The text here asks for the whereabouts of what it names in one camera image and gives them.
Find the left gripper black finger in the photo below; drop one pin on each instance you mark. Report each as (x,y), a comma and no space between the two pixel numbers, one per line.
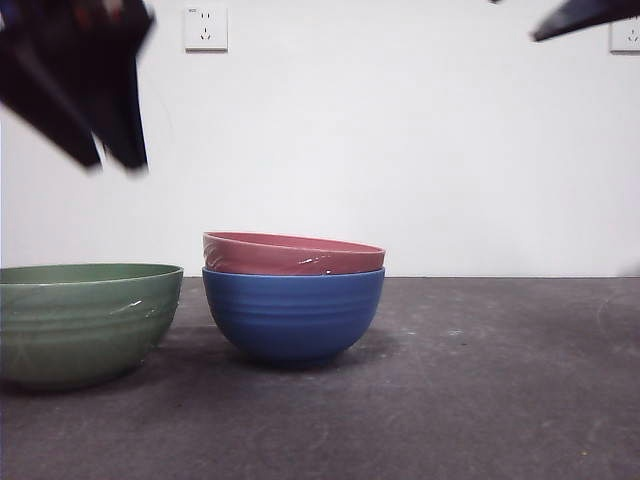
(115,100)
(50,110)

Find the white wall socket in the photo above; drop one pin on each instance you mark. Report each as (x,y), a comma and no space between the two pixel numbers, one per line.
(627,37)
(206,28)

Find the red bowl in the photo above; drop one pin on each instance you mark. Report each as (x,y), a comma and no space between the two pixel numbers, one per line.
(280,257)

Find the blue bowl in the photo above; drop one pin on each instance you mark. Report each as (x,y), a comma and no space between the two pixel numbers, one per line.
(292,315)

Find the green bowl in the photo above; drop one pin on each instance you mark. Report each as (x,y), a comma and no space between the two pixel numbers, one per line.
(80,325)

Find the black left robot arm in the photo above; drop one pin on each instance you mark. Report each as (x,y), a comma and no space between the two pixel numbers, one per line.
(60,12)

